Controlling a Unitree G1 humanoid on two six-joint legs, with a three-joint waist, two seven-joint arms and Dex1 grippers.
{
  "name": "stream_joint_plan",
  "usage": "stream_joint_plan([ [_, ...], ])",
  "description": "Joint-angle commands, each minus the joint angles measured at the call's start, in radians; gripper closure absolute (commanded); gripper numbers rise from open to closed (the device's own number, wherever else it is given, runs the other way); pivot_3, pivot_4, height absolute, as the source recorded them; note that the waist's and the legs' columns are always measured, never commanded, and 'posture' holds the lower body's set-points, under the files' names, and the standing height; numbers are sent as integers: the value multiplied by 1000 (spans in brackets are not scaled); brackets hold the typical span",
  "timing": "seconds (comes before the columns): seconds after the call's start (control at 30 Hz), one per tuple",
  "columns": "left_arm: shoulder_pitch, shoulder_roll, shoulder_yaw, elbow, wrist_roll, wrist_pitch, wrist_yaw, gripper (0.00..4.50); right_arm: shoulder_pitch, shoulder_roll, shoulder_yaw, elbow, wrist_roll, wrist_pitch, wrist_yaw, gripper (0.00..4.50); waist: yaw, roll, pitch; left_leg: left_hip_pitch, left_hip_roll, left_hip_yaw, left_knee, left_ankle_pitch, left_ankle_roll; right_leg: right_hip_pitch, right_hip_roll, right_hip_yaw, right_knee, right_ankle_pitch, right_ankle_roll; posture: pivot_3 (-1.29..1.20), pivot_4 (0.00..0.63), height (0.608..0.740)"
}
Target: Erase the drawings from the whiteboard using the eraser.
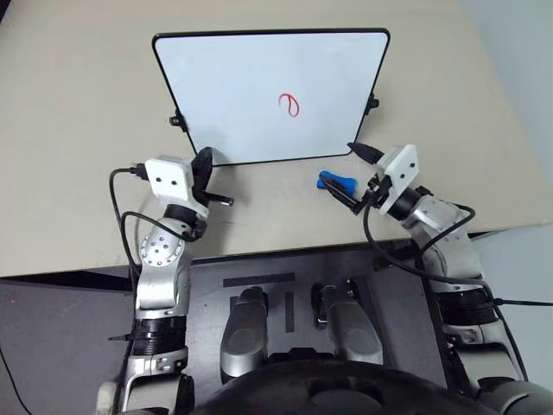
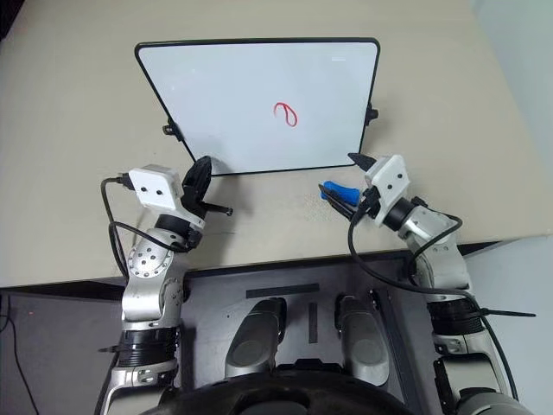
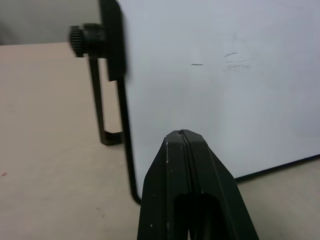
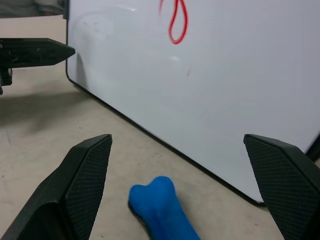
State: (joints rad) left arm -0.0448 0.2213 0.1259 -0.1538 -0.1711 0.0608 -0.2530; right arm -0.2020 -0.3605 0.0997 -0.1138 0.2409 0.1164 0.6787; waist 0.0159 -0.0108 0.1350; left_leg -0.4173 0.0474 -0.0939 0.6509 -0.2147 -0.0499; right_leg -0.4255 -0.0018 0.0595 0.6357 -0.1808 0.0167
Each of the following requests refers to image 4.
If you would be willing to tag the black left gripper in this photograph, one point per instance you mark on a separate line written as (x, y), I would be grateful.
(5, 77)

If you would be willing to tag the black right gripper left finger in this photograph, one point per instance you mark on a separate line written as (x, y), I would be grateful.
(75, 190)

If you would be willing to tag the white board with black frame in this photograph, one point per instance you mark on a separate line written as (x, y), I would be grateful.
(200, 100)

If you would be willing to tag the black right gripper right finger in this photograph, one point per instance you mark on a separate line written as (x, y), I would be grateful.
(287, 190)

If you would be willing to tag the red marker scribble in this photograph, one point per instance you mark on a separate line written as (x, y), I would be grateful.
(171, 35)

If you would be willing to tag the blue bone-shaped eraser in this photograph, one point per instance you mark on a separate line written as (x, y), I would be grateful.
(162, 207)

